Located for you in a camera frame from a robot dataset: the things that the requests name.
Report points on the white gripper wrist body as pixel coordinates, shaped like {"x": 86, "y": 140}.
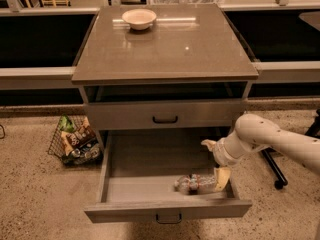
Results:
{"x": 219, "y": 153}

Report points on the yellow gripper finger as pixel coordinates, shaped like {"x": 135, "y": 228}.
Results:
{"x": 210, "y": 144}
{"x": 222, "y": 176}

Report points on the clear plastic water bottle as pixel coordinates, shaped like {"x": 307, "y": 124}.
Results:
{"x": 195, "y": 184}

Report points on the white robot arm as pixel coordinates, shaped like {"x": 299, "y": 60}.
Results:
{"x": 288, "y": 214}

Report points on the open grey lower drawer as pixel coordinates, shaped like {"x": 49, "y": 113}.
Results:
{"x": 139, "y": 170}

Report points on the grey drawer cabinet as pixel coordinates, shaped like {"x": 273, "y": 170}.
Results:
{"x": 189, "y": 53}

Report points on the closed grey upper drawer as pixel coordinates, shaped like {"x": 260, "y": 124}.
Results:
{"x": 138, "y": 115}

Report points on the black wheeled stand base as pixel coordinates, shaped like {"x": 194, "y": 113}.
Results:
{"x": 281, "y": 181}

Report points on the brown snack bag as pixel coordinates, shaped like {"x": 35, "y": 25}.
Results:
{"x": 80, "y": 137}

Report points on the white ceramic bowl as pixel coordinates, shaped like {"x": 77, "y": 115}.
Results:
{"x": 139, "y": 19}

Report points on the green snack bag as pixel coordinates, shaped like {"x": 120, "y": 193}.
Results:
{"x": 66, "y": 124}

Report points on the black lower drawer handle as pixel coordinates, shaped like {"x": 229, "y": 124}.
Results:
{"x": 168, "y": 219}

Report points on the black drawer handle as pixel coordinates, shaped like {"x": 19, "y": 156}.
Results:
{"x": 168, "y": 219}
{"x": 165, "y": 120}

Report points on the black upper drawer handle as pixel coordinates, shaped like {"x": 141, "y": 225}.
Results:
{"x": 165, "y": 120}

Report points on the wire basket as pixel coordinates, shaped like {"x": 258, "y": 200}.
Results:
{"x": 87, "y": 154}

